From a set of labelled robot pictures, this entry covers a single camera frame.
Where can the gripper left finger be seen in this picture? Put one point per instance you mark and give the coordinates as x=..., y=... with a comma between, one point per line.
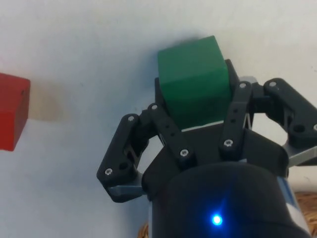
x=171, y=132

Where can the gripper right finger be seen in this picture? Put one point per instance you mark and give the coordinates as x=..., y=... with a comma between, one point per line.
x=235, y=116

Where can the green cube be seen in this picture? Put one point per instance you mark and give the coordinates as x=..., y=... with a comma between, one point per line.
x=193, y=79

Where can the red cube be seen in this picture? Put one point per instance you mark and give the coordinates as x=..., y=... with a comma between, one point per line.
x=12, y=109

